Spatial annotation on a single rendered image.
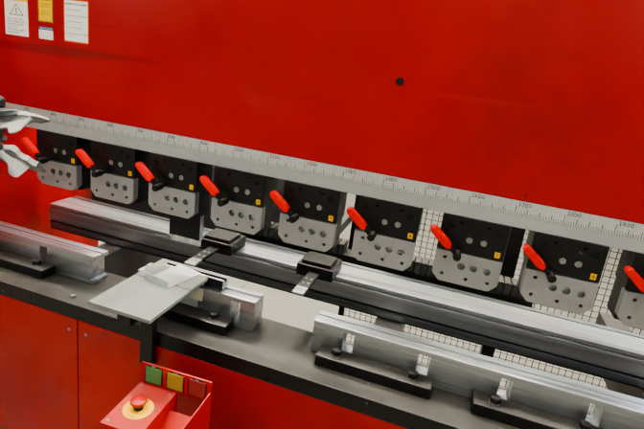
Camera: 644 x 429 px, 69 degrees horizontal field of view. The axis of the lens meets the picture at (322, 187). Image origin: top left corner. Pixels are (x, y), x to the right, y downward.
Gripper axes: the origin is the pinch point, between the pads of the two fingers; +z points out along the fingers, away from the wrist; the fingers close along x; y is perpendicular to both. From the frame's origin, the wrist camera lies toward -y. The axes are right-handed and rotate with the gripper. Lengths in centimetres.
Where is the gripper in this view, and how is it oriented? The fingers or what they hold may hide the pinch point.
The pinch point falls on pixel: (49, 145)
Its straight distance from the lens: 114.5
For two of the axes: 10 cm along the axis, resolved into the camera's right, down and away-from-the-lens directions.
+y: 0.8, 7.1, -7.0
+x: 4.2, -6.6, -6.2
